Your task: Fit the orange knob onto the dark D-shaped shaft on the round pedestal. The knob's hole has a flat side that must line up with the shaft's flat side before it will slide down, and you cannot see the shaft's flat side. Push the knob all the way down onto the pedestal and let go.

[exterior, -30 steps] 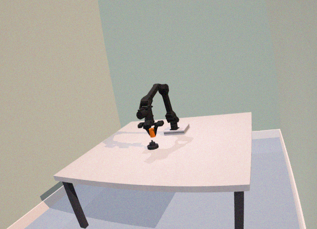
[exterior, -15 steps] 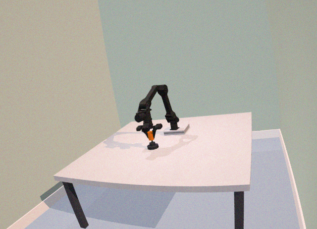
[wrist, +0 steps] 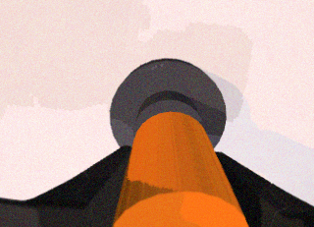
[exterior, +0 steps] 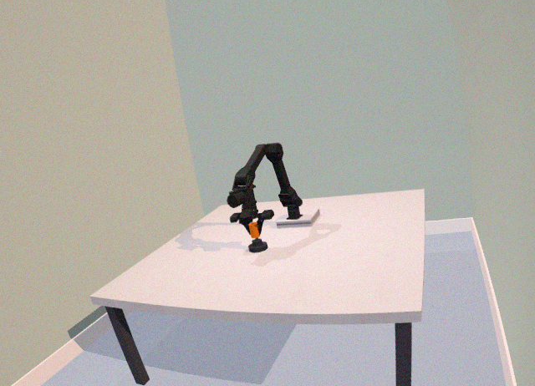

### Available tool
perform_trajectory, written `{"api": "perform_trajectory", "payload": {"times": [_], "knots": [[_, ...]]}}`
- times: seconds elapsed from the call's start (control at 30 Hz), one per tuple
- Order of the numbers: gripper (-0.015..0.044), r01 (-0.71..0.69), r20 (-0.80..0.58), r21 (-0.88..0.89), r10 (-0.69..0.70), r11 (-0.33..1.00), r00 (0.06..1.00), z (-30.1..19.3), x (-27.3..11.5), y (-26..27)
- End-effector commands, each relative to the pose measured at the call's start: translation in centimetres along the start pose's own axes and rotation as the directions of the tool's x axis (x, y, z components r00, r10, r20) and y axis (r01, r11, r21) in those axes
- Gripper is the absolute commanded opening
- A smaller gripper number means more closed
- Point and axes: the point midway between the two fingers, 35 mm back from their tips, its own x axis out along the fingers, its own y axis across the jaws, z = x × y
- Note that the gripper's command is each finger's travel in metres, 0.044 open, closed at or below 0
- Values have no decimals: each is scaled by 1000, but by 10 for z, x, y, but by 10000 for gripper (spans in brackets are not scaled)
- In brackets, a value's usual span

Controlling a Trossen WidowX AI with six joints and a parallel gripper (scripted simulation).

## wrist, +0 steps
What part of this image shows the orange cylinder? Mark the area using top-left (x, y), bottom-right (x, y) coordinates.
top-left (112, 112), bottom-right (248, 227)

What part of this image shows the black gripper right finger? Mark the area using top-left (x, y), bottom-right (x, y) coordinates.
top-left (215, 151), bottom-right (314, 227)

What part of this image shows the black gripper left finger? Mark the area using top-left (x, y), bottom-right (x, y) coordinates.
top-left (0, 145), bottom-right (131, 227)

